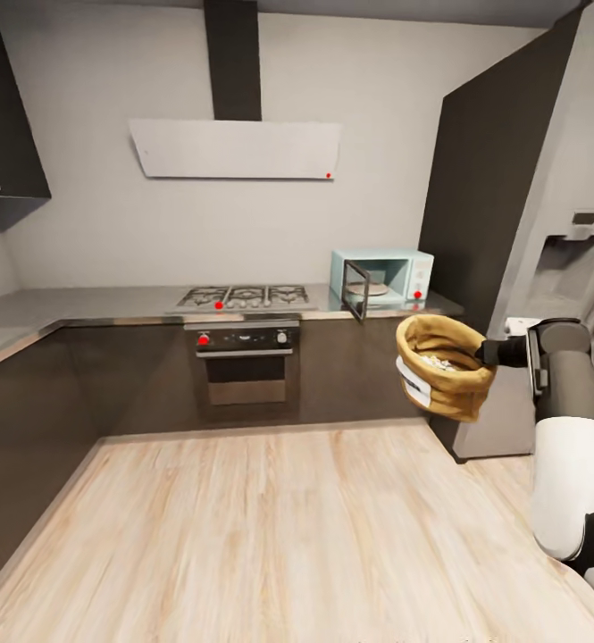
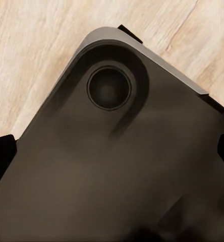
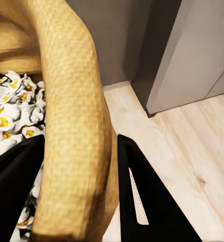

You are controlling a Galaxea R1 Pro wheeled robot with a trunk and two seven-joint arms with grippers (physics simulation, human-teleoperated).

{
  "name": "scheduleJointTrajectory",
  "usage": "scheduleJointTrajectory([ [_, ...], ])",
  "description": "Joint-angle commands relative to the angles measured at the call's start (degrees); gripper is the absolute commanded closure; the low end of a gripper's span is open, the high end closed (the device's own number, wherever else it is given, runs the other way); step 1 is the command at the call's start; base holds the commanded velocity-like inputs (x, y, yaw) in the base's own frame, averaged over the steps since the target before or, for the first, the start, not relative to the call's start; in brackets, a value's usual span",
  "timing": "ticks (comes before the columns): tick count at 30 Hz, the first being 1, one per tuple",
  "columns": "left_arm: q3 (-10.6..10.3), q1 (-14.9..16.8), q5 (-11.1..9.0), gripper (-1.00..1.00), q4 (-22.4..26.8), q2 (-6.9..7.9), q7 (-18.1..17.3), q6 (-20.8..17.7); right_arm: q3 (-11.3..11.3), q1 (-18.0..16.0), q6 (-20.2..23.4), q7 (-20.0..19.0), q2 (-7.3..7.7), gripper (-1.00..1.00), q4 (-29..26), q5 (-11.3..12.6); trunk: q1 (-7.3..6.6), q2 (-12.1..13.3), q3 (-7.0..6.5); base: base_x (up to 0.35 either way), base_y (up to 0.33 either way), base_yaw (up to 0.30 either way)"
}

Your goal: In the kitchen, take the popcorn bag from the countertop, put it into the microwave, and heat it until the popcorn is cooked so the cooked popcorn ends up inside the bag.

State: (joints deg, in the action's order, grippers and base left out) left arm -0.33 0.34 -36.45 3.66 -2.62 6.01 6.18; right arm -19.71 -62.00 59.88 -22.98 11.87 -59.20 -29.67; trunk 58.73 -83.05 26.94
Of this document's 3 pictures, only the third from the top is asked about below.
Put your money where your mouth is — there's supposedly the popcorn bag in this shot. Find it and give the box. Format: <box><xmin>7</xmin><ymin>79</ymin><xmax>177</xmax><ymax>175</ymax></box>
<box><xmin>0</xmin><ymin>0</ymin><xmax>120</xmax><ymax>242</ymax></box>

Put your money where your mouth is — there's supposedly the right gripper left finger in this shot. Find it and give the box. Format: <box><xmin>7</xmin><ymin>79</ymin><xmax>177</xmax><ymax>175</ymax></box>
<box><xmin>0</xmin><ymin>134</ymin><xmax>45</xmax><ymax>242</ymax></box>

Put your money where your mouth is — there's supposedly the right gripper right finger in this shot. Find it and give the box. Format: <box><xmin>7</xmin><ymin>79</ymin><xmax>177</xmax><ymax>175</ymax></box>
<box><xmin>117</xmin><ymin>135</ymin><xmax>202</xmax><ymax>242</ymax></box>

